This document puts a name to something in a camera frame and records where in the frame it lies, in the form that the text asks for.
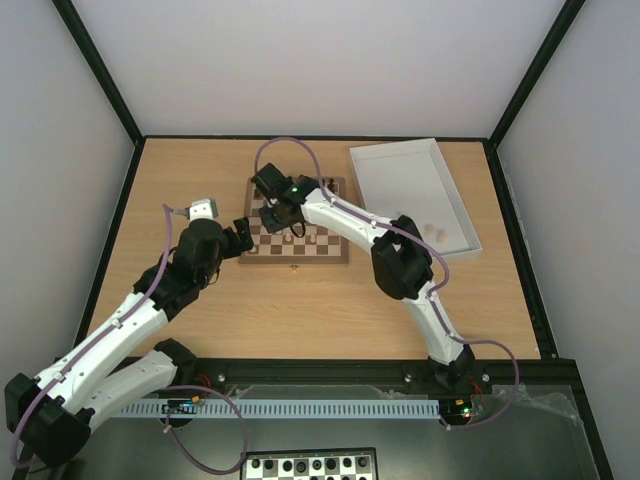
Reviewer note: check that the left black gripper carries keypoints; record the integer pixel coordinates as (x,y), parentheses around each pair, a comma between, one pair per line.
(236,248)

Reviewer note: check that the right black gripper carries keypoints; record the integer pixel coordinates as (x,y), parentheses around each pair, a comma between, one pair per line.
(275,214)

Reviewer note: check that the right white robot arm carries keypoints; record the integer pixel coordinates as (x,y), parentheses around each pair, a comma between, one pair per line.
(402,265)

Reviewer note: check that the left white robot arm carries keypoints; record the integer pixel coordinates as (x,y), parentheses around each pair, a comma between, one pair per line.
(53,414)

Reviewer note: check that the wooden chess board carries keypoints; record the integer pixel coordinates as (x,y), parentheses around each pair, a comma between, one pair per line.
(330,247)

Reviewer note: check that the printed checker calibration board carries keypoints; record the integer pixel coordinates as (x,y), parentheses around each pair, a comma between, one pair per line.
(322,464)

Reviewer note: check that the white cardboard box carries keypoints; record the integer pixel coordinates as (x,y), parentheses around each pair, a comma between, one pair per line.
(412,178)

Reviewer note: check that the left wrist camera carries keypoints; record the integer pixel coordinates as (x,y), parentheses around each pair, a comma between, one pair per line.
(203,209)

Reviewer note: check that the light blue cable duct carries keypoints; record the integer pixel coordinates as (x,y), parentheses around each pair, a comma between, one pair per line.
(285,409)

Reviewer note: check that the black aluminium rail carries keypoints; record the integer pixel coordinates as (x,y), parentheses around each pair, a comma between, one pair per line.
(404,376)

